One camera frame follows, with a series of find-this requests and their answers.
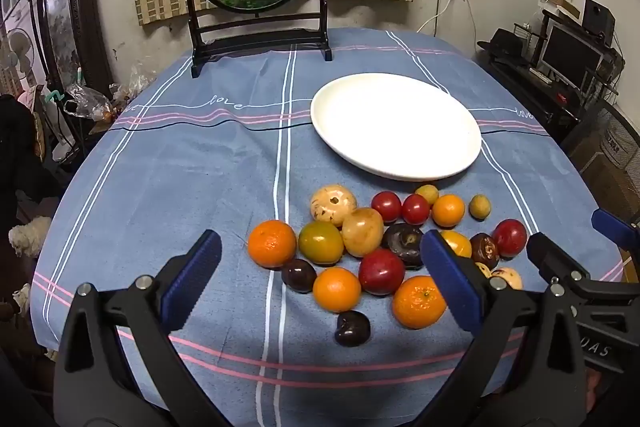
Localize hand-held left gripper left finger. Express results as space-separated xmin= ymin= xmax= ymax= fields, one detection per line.
xmin=52 ymin=229 xmax=223 ymax=427

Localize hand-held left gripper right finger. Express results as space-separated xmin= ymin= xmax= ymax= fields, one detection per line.
xmin=420 ymin=229 xmax=588 ymax=427

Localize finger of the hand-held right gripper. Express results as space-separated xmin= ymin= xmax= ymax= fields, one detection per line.
xmin=526 ymin=232 xmax=640 ymax=373
xmin=592 ymin=208 xmax=640 ymax=253

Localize orange mandarin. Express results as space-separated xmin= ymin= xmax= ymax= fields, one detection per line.
xmin=392 ymin=275 xmax=447 ymax=330
xmin=247 ymin=219 xmax=298 ymax=269
xmin=313 ymin=267 xmax=362 ymax=313

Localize yellow tomato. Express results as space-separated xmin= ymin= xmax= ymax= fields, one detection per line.
xmin=437 ymin=230 xmax=473 ymax=260

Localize red plum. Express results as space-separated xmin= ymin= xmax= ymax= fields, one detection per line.
xmin=358 ymin=248 xmax=406 ymax=296
xmin=492 ymin=218 xmax=529 ymax=259

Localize dark brown fruit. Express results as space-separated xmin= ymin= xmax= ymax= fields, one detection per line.
xmin=469 ymin=232 xmax=501 ymax=270

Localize small yellow-green fruit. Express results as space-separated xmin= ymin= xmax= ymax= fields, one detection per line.
xmin=468 ymin=194 xmax=492 ymax=221

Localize dark purple plum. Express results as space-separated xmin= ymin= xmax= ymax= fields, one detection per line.
xmin=334 ymin=310 xmax=372 ymax=348
xmin=281 ymin=258 xmax=317 ymax=294

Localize white oval plate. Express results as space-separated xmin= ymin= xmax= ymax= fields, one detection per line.
xmin=310 ymin=73 xmax=482 ymax=182

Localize wrinkled dark purple fruit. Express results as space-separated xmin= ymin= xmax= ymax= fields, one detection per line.
xmin=381 ymin=222 xmax=426 ymax=270

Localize small orange tomato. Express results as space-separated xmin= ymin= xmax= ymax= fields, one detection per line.
xmin=431 ymin=194 xmax=466 ymax=229

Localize red cherry tomato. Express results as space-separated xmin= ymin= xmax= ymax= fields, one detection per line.
xmin=371 ymin=191 xmax=403 ymax=224
xmin=401 ymin=194 xmax=432 ymax=226

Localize blue striped tablecloth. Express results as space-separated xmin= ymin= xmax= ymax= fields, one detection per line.
xmin=30 ymin=28 xmax=626 ymax=413

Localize smooth beige fruit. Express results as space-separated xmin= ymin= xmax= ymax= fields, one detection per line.
xmin=341 ymin=207 xmax=385 ymax=259

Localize green-yellow tomato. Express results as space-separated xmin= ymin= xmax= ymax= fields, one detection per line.
xmin=298 ymin=220 xmax=346 ymax=265

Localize spotted beige fruit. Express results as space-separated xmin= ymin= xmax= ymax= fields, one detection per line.
xmin=310 ymin=184 xmax=358 ymax=228

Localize black computer desk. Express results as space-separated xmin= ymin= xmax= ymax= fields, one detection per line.
xmin=477 ymin=42 xmax=626 ymax=142

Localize white fluffy dog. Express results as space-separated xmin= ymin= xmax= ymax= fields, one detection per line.
xmin=9 ymin=216 xmax=53 ymax=258

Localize computer monitor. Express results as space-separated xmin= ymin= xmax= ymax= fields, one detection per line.
xmin=539 ymin=24 xmax=606 ymax=90

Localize clear plastic bag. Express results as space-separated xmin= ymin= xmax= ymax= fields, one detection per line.
xmin=65 ymin=82 xmax=113 ymax=120

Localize black speaker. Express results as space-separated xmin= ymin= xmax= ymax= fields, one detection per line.
xmin=582 ymin=0 xmax=616 ymax=35

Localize black garment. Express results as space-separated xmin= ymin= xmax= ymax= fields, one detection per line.
xmin=0 ymin=94 xmax=61 ymax=208

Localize black hat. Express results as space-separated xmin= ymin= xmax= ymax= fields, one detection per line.
xmin=477 ymin=28 xmax=526 ymax=58

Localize flat cardboard box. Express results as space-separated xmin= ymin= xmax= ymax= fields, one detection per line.
xmin=542 ymin=0 xmax=581 ymax=20

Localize white standing fan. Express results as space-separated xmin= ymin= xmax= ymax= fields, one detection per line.
xmin=7 ymin=28 xmax=36 ymax=68

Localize white power cable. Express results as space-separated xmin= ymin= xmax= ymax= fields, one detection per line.
xmin=416 ymin=0 xmax=457 ymax=34

